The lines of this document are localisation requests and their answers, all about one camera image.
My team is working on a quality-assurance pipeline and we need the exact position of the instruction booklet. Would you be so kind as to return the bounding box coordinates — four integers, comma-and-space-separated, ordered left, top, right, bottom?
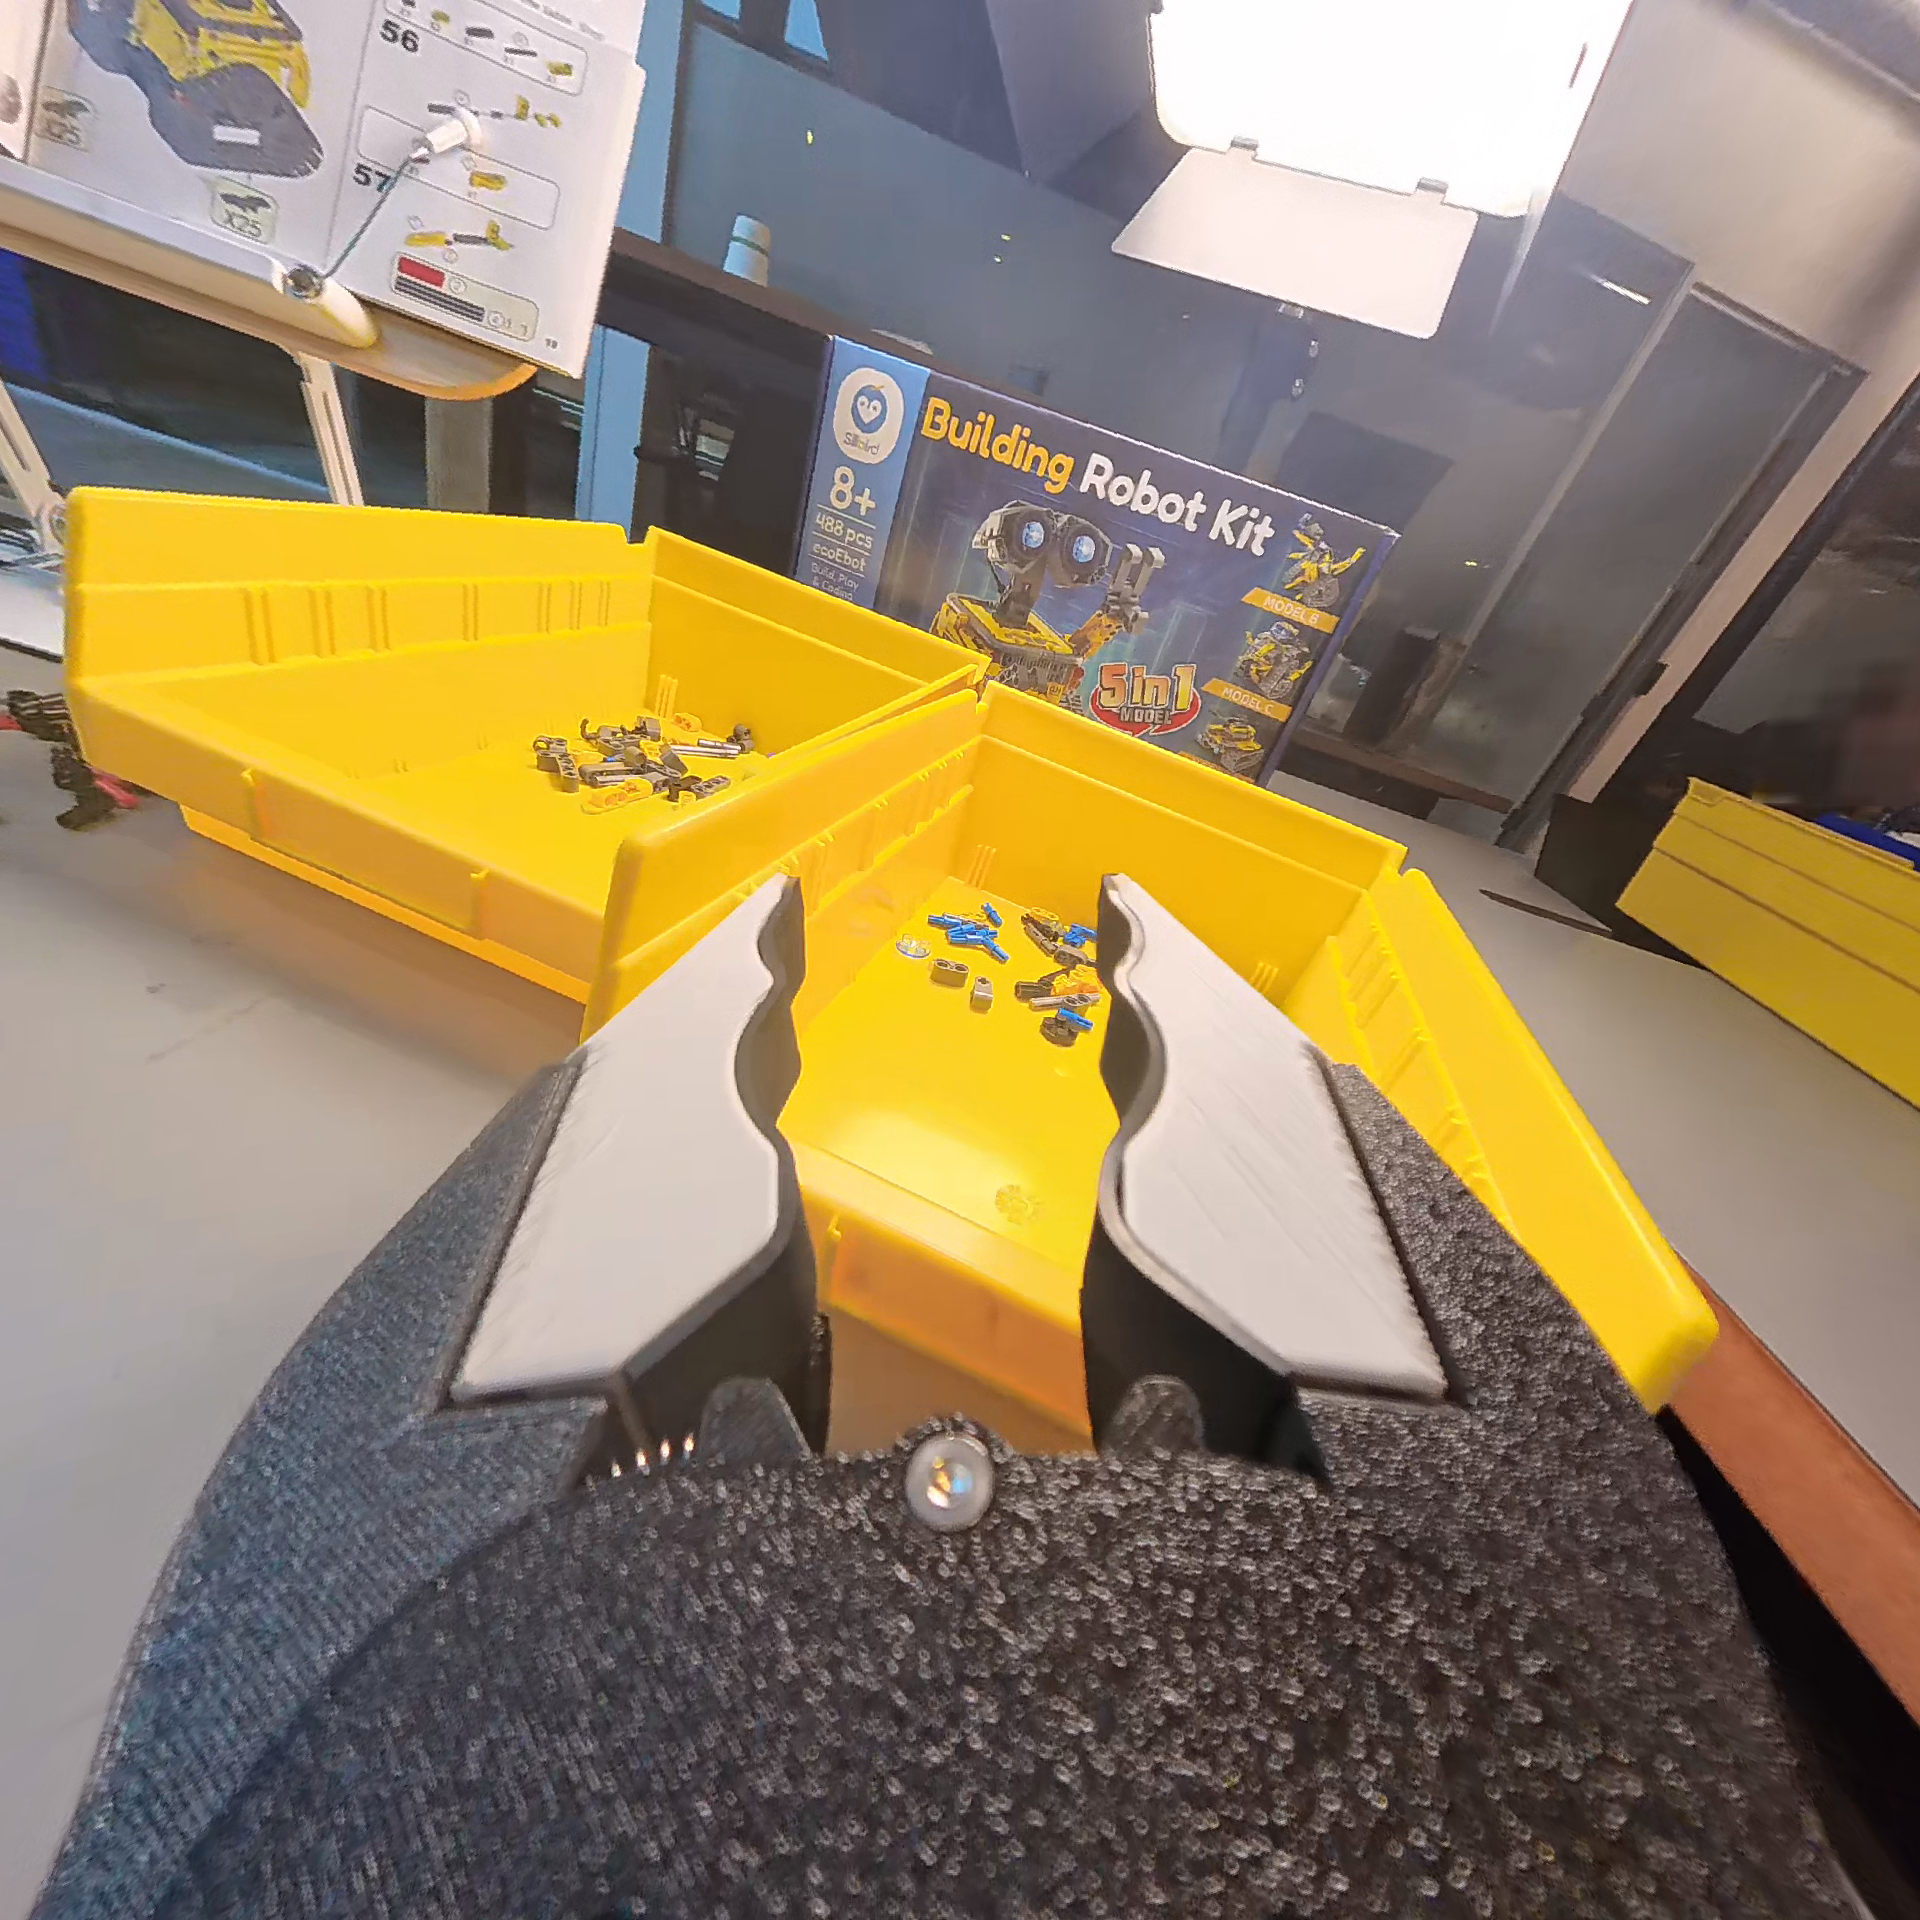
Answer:
0, 0, 650, 376

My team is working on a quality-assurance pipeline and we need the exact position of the pile of small building pieces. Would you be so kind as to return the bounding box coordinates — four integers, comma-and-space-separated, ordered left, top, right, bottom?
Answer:
0, 688, 143, 835

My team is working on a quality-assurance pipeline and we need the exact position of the yellow plastic storage bin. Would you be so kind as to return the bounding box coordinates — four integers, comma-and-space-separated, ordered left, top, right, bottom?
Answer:
64, 486, 992, 1011
1616, 776, 1920, 1114
583, 680, 1720, 1453

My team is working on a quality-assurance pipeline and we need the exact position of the wooden board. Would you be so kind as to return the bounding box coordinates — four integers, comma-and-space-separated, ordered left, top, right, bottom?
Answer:
0, 157, 540, 405

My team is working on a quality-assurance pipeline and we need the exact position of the blue toy kit box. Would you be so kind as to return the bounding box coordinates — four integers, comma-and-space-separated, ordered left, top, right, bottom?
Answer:
791, 333, 1403, 788

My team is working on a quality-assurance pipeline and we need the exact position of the white light panel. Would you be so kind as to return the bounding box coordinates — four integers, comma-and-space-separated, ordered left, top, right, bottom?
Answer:
1111, 0, 1636, 339

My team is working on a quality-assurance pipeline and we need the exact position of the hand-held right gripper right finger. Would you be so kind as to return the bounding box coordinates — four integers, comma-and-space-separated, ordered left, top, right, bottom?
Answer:
1078, 874, 1448, 1464

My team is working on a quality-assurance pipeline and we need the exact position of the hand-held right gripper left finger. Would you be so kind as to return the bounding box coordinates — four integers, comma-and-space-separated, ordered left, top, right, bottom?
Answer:
451, 874, 829, 1464

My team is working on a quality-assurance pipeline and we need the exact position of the white page holder wire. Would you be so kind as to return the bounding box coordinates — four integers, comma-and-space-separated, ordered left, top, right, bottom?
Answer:
293, 107, 488, 302

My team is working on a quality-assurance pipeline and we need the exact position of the heap of blue black pins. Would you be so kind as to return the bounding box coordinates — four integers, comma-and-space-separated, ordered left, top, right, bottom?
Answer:
896, 900, 1103, 1047

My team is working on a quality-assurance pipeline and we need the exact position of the heap of grey blue pieces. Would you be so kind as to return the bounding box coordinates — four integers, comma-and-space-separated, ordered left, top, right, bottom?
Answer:
533, 711, 759, 818

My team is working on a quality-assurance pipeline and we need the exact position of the grey desk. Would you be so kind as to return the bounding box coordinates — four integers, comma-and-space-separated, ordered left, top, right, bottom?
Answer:
0, 598, 1920, 1920

